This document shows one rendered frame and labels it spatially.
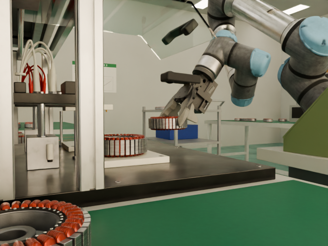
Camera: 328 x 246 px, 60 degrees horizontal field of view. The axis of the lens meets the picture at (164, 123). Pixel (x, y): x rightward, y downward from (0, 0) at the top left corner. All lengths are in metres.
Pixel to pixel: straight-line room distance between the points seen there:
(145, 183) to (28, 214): 0.17
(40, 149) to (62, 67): 5.49
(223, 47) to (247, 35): 7.39
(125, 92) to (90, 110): 5.87
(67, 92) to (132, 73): 5.81
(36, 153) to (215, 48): 0.60
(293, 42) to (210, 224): 0.74
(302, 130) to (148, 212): 0.64
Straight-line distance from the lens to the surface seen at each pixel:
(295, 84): 1.02
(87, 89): 0.36
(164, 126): 0.77
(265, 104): 8.53
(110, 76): 6.16
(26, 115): 5.87
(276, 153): 0.95
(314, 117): 0.88
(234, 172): 0.48
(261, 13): 1.06
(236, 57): 0.89
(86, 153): 0.36
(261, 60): 0.87
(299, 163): 0.89
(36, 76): 0.54
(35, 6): 0.50
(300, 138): 0.90
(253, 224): 0.32
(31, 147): 0.52
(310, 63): 0.96
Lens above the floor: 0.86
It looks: 2 degrees down
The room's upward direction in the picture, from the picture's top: straight up
